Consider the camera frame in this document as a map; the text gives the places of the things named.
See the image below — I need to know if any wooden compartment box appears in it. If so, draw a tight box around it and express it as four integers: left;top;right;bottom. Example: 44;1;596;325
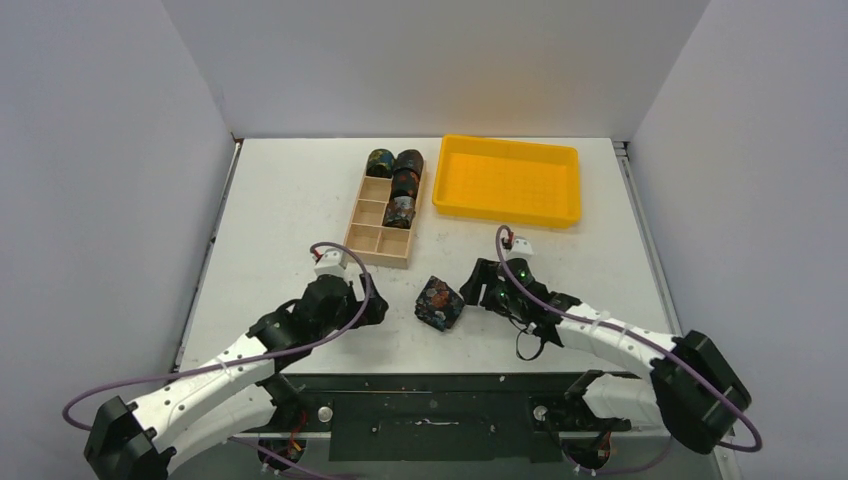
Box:
344;160;427;269

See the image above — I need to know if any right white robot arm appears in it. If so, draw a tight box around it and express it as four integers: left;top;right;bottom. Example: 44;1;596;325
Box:
460;259;751;454

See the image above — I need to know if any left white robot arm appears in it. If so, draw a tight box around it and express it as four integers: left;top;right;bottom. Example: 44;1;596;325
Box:
84;274;389;479

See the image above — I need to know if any yellow plastic tray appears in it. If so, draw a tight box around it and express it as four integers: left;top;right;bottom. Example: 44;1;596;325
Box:
432;135;582;229

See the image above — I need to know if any rolled tie blue yellow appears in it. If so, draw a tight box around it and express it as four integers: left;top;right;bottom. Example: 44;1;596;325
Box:
365;148;395;178

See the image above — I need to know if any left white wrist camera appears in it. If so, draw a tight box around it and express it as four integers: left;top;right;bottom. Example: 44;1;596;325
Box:
313;248;347;279

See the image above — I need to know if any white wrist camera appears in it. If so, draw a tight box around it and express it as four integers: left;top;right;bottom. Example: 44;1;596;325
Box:
503;236;534;261
313;248;347;279

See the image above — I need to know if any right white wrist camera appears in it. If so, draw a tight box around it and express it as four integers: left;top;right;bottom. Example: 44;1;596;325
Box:
503;236;534;261

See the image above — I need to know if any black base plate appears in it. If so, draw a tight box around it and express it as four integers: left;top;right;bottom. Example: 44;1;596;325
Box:
254;371;633;463

